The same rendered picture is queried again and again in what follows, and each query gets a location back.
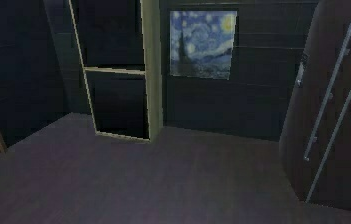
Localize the pale wooden open shelf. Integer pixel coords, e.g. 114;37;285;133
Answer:
67;0;164;144

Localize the blue starry night painting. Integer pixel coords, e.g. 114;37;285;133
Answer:
169;10;238;81

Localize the dark brown fridge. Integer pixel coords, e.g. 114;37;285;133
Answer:
278;0;351;214

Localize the grey fridge handle bar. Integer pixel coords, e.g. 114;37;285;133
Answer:
305;49;351;203
303;14;351;163

